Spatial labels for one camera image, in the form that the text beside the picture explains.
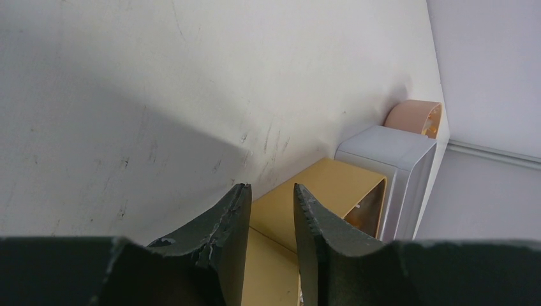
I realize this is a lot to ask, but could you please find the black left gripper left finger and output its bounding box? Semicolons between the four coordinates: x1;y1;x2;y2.
1;184;252;305

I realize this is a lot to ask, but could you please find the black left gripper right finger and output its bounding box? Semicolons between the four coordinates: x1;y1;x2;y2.
293;183;541;306

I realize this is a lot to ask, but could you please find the yellow tin of lollipops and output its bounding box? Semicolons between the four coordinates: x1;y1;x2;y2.
241;158;387;305

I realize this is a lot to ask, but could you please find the pink tin of gummy candies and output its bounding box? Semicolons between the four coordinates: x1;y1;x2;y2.
383;99;443;139

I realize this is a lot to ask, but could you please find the aluminium frame post left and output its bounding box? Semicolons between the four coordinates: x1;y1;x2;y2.
447;140;540;171

